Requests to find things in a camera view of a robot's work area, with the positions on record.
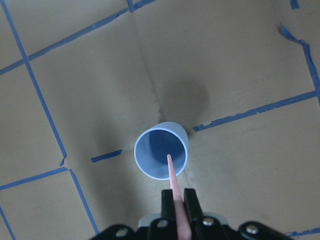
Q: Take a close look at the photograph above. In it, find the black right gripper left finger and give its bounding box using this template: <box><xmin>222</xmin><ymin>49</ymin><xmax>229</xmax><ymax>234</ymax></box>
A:
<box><xmin>161</xmin><ymin>189</ymin><xmax>175</xmax><ymax>225</ymax></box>

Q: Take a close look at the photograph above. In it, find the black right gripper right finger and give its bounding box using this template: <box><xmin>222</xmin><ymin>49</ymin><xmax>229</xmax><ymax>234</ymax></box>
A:
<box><xmin>183</xmin><ymin>188</ymin><xmax>204</xmax><ymax>224</ymax></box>

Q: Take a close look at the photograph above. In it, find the pink chopstick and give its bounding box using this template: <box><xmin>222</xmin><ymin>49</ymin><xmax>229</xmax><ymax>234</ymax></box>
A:
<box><xmin>167</xmin><ymin>154</ymin><xmax>192</xmax><ymax>240</ymax></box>

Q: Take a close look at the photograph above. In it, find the light blue plastic cup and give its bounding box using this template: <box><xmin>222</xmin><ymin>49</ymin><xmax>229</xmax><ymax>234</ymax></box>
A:
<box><xmin>133</xmin><ymin>121</ymin><xmax>189</xmax><ymax>181</ymax></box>

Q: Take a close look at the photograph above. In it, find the brown paper table cover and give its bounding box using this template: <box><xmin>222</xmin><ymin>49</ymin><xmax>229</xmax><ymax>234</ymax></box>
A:
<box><xmin>0</xmin><ymin>0</ymin><xmax>320</xmax><ymax>240</ymax></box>

